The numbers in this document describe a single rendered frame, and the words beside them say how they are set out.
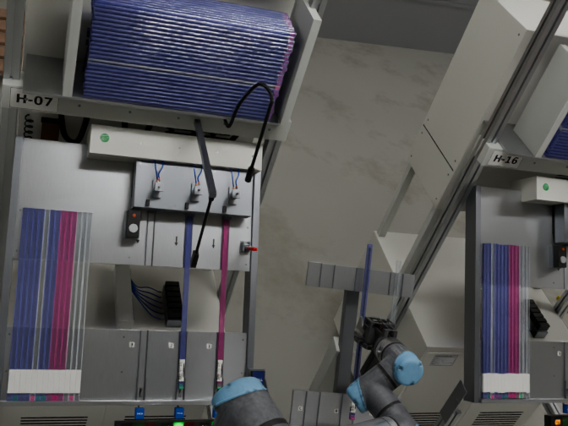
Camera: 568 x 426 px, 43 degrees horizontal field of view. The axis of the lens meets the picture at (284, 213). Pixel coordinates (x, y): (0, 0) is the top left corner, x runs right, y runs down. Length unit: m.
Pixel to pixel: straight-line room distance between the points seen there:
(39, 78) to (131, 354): 0.78
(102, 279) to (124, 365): 0.53
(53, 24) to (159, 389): 1.03
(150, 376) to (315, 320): 1.57
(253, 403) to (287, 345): 1.83
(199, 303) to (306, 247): 1.49
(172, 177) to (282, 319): 1.54
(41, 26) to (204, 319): 1.07
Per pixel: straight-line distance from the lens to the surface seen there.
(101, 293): 2.50
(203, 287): 2.59
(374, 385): 1.85
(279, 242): 3.90
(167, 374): 2.12
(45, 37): 2.10
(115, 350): 2.09
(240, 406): 1.56
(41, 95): 2.00
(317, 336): 3.47
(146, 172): 2.07
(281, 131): 2.12
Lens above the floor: 2.39
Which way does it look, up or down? 35 degrees down
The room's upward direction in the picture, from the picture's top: 19 degrees clockwise
